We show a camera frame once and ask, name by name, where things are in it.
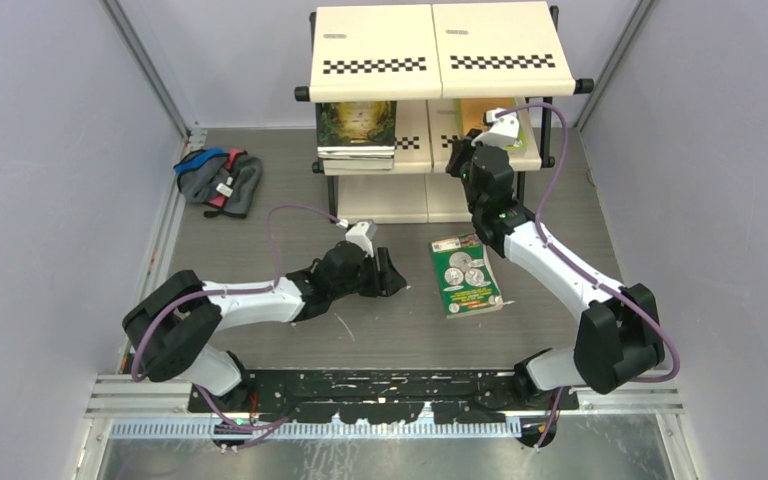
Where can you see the lime green cartoon book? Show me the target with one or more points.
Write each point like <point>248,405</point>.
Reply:
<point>479,114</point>

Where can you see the grey blue red cloth bag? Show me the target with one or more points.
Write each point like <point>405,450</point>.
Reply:
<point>224,182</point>

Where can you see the aluminium frame rail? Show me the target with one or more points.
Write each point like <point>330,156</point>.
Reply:
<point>164,237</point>

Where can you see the orange Huckleberry Finn book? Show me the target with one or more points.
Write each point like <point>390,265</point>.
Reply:
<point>471,112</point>

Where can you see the green Alice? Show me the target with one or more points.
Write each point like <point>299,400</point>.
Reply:
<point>356,125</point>

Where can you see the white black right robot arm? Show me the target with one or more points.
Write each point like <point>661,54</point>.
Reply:
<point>617,337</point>

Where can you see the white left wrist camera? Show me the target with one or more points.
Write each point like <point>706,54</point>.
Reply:
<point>360,234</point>

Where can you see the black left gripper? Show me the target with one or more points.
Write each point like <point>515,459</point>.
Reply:
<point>391,281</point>

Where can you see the dark green cartoon book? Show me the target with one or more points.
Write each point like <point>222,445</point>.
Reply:
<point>466,282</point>

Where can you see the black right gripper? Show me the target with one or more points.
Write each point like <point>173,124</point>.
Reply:
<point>462,149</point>

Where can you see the cream three-tier shelf rack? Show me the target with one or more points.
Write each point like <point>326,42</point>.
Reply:
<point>425,57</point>

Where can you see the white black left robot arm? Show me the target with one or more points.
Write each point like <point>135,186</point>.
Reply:
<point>171,328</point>

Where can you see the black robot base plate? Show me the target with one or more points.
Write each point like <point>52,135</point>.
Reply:
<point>317,396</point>

